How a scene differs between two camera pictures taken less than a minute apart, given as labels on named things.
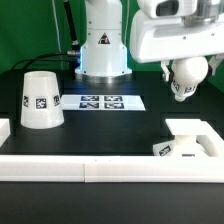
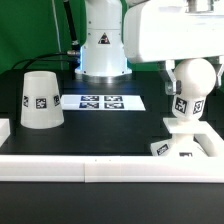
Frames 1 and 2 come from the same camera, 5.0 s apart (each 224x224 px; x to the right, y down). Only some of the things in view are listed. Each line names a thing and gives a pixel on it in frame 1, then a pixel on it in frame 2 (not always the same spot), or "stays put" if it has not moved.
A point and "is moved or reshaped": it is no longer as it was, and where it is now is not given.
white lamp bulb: x=188 y=73 is moved or reshaped
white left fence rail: x=4 y=130 stays put
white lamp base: x=184 y=143 stays put
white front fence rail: x=112 y=168 stays put
